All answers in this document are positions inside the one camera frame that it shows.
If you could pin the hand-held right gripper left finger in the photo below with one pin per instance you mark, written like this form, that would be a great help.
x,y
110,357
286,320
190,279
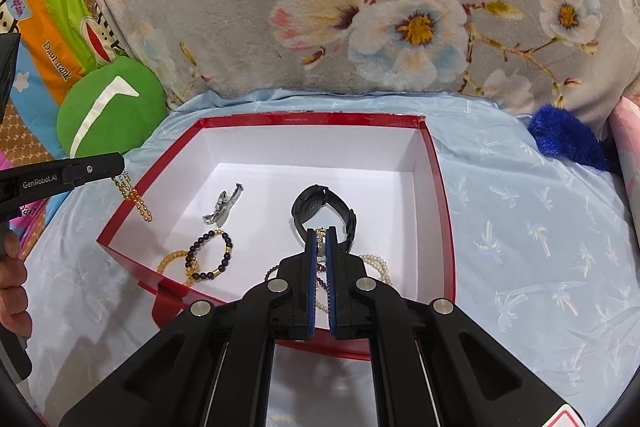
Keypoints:
x,y
311,287

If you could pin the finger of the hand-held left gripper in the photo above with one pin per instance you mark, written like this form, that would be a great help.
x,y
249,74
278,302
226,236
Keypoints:
x,y
75,174

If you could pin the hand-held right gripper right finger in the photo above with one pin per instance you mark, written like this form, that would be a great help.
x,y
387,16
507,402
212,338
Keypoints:
x,y
332,297

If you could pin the black wristwatch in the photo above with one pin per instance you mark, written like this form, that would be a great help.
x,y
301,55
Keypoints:
x,y
310,207

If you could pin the silver metal wristwatch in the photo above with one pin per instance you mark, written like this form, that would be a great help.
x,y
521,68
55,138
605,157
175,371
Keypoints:
x,y
223,207

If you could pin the gold bangle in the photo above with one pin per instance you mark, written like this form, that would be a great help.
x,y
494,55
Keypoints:
x,y
170,261

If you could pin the red gift box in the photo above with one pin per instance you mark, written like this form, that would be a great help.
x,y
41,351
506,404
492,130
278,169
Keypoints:
x,y
300,157

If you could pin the person's left hand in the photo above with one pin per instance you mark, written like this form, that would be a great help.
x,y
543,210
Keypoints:
x,y
12,277

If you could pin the green plush pillow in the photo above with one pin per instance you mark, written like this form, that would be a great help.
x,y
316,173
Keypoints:
x,y
110,107

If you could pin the colourful cartoon pillow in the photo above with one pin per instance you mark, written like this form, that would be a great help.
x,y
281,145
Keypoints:
x,y
55,7

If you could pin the light blue bedsheet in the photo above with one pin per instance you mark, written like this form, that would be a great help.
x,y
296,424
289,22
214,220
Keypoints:
x,y
525,232

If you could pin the grey floral blanket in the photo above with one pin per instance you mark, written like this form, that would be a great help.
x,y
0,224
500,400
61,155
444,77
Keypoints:
x,y
250,7

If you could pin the blue fuzzy plush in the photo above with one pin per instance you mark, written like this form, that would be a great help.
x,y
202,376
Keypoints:
x,y
565,137

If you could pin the pink pillow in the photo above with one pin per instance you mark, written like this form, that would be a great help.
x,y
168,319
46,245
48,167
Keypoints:
x,y
627,157

